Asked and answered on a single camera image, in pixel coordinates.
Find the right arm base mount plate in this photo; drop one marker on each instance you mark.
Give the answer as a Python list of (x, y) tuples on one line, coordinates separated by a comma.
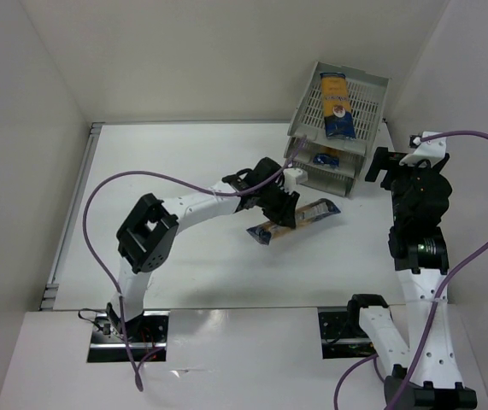
[(339, 340)]

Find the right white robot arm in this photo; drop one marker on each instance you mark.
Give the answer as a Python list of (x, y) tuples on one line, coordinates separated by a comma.
[(421, 370)]

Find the aluminium table edge rail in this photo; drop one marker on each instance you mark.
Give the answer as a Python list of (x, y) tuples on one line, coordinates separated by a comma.
[(52, 285)]

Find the grey three-tier tray shelf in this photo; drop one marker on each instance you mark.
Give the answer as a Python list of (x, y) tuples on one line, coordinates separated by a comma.
[(367, 99)]

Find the spaghetti bag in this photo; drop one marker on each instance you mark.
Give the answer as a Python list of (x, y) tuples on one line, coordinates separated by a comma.
[(336, 106), (327, 157), (306, 215)]

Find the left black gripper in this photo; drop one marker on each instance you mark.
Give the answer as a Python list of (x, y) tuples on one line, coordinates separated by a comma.
[(281, 202)]

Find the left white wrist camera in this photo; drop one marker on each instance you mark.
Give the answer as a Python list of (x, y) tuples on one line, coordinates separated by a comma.
[(293, 177)]

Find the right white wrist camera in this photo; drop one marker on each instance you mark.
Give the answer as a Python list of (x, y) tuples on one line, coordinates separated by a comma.
[(433, 150)]

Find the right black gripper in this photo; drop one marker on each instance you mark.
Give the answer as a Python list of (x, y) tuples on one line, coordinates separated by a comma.
[(385, 169)]

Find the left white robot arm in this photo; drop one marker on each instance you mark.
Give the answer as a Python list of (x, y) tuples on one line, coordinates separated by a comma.
[(146, 236)]

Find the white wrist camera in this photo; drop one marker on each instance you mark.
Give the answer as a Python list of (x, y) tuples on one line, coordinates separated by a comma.
[(433, 150), (293, 177)]

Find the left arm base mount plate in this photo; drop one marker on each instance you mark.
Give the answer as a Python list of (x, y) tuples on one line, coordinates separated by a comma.
[(107, 346)]

